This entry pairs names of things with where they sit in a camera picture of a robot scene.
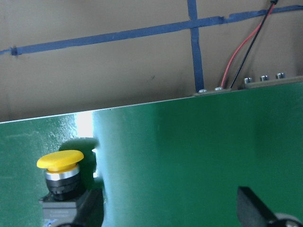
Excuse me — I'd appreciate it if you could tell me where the yellow push button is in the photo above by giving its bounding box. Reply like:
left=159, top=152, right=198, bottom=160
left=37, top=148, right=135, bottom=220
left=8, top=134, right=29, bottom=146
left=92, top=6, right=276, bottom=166
left=36, top=150, right=88, bottom=227

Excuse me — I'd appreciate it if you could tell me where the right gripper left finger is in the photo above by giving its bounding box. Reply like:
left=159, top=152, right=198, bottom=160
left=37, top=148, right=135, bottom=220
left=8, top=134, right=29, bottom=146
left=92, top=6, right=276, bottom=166
left=71, top=189, right=104, bottom=227

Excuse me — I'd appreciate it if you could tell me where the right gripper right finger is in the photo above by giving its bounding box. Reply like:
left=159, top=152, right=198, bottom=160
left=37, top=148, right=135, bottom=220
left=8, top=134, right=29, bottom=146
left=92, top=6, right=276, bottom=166
left=237, top=186, right=281, bottom=227

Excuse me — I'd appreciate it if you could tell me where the green conveyor belt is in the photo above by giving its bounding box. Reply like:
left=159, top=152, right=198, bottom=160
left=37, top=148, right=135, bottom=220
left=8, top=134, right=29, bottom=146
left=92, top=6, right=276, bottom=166
left=0, top=83, right=303, bottom=227

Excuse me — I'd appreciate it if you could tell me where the red black conveyor wire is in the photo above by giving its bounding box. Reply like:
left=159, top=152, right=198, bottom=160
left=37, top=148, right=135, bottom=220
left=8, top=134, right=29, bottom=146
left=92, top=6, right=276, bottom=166
left=220, top=0, right=278, bottom=90

